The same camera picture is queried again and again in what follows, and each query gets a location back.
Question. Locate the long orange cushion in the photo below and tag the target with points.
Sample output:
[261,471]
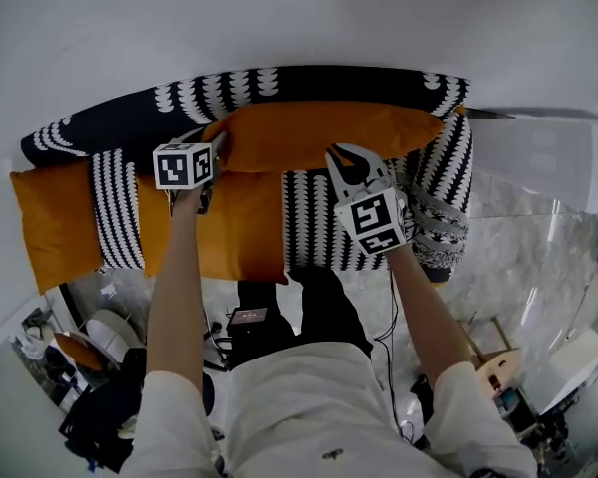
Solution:
[324,130]

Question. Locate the wooden stool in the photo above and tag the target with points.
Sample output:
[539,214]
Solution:
[496,361]

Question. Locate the black bag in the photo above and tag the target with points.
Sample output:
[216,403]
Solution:
[104,416]

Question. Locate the person's left forearm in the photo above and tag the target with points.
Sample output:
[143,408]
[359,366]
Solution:
[177,287]

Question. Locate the small orange pillow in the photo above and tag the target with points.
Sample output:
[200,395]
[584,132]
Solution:
[80,351]

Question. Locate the person's black trousers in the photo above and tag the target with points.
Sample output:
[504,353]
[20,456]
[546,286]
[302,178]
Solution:
[324,311]

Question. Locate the white table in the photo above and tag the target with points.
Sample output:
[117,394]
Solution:
[573,371]

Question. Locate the grey knitted throw blanket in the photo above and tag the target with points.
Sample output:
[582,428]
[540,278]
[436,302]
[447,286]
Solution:
[441,227]

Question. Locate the person's white shirt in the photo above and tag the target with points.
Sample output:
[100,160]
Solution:
[309,411]

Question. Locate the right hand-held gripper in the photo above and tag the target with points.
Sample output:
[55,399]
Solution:
[371,214]

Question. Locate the white cabinet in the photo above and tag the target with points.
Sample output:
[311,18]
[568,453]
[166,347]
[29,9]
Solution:
[543,157]

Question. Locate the black white patterned cushion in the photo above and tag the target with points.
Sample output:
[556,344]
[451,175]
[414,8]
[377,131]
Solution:
[115,212]
[311,222]

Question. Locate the small black device box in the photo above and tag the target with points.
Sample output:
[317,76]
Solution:
[249,315]

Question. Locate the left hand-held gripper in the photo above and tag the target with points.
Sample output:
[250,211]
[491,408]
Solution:
[182,167]

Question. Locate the white round chair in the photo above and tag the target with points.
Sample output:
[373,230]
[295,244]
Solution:
[112,334]

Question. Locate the person's right forearm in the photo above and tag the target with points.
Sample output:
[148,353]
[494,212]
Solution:
[428,311]

